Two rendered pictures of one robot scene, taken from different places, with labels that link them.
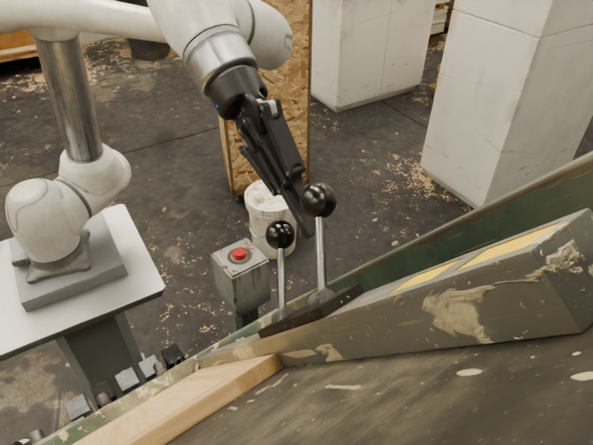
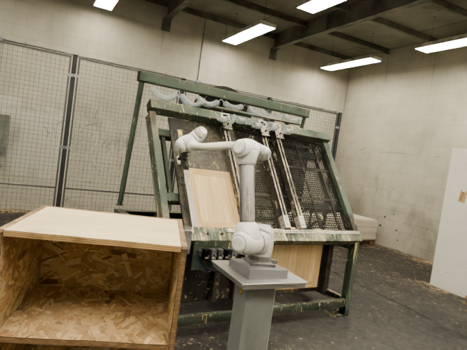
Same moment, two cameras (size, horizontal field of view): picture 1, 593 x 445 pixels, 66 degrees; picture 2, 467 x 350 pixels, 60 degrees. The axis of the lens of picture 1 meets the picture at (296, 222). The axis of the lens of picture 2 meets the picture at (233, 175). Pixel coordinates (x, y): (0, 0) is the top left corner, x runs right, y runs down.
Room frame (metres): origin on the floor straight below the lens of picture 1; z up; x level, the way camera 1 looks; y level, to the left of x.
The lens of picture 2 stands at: (3.79, 0.69, 1.53)
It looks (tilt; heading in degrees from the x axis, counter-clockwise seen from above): 3 degrees down; 184
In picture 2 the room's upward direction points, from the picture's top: 8 degrees clockwise
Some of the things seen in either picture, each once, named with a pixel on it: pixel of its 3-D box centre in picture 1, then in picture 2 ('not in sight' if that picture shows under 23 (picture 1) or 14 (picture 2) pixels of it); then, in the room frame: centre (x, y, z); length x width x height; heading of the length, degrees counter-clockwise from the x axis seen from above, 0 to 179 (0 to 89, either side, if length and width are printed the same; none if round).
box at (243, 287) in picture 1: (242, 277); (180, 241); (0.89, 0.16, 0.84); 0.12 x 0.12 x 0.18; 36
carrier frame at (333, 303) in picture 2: not in sight; (232, 260); (-0.41, 0.49, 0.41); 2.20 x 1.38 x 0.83; 126
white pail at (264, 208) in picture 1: (274, 212); not in sight; (1.93, 0.12, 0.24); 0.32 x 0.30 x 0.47; 121
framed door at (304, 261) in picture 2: not in sight; (287, 262); (-0.25, 1.05, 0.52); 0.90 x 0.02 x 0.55; 126
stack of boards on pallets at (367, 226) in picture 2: not in sight; (314, 225); (-4.67, 1.89, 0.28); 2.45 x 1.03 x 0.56; 121
